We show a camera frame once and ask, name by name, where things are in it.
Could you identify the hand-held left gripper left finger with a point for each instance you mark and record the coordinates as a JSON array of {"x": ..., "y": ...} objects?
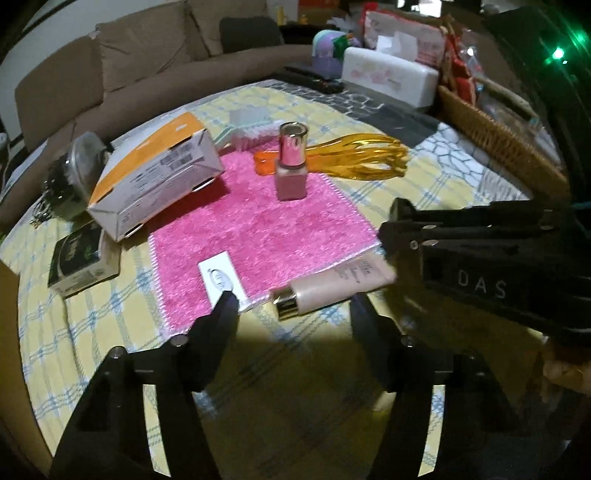
[{"x": 221, "y": 323}]

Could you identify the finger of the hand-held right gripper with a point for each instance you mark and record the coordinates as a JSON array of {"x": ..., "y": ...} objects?
[
  {"x": 411, "y": 251},
  {"x": 461, "y": 217}
]

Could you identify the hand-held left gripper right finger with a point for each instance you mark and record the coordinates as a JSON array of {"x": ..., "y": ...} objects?
[{"x": 367, "y": 332}]

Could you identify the pink cream tube gold cap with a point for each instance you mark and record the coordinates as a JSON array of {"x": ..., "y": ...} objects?
[{"x": 332, "y": 288}]

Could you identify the brown cardboard box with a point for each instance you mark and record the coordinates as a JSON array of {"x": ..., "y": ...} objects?
[{"x": 9, "y": 323}]

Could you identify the small white sachet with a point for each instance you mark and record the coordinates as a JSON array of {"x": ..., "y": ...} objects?
[{"x": 221, "y": 277}]

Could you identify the wicker basket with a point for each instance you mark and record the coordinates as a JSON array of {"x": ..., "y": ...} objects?
[{"x": 498, "y": 138}]

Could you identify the pink fluffy towel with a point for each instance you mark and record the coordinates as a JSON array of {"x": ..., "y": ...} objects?
[{"x": 258, "y": 221}]

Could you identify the orange head massager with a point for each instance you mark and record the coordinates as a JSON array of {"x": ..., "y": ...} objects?
[{"x": 355, "y": 157}]

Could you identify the dark grey mat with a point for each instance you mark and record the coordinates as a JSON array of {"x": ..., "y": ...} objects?
[{"x": 401, "y": 122}]

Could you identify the pink bottle with metallic cap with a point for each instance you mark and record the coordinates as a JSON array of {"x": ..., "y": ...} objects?
[{"x": 291, "y": 161}]

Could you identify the dark green box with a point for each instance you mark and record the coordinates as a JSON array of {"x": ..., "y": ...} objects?
[{"x": 76, "y": 263}]

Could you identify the white tissue box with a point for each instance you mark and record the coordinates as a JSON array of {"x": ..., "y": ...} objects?
[{"x": 390, "y": 76}]

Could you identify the orange and white box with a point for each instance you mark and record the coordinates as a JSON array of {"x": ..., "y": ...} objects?
[{"x": 152, "y": 180}]

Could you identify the pink printed package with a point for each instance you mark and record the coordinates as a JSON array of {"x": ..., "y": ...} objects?
[{"x": 406, "y": 37}]

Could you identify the black remote control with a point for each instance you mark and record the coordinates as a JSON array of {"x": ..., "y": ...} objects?
[{"x": 314, "y": 78}]

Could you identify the black jar with silver lid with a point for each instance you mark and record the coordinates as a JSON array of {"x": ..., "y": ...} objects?
[{"x": 76, "y": 170}]

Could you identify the purple toy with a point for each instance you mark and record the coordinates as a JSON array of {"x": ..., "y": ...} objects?
[{"x": 330, "y": 50}]

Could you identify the brown sofa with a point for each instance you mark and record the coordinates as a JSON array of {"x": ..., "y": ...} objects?
[{"x": 138, "y": 69}]

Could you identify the black cushion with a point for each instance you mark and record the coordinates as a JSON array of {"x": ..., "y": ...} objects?
[{"x": 249, "y": 32}]

